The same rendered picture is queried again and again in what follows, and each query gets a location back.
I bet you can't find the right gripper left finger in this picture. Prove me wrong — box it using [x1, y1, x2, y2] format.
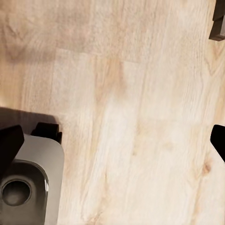
[0, 125, 24, 181]

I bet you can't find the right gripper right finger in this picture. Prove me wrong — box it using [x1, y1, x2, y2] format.
[210, 124, 225, 161]

